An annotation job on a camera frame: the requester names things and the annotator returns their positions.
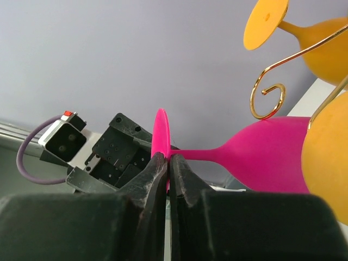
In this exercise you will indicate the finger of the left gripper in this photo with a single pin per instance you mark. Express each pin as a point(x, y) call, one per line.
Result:
point(84, 182)

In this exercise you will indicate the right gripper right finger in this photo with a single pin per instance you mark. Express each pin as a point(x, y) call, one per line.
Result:
point(224, 225)

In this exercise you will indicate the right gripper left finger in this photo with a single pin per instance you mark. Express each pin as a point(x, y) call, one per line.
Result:
point(128, 224)

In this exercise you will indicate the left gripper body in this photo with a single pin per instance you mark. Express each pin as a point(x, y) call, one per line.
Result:
point(121, 152)

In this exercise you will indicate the pink wine glass front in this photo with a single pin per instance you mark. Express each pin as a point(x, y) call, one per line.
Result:
point(264, 156)

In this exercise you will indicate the orange wine glass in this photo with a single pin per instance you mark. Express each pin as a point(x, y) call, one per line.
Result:
point(324, 156)

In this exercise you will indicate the yellow wine glass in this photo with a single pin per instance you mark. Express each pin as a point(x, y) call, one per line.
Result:
point(327, 62)

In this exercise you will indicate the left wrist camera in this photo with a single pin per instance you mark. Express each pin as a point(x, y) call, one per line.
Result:
point(67, 141)

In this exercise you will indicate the gold wire glass rack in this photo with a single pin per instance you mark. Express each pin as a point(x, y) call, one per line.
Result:
point(336, 91)

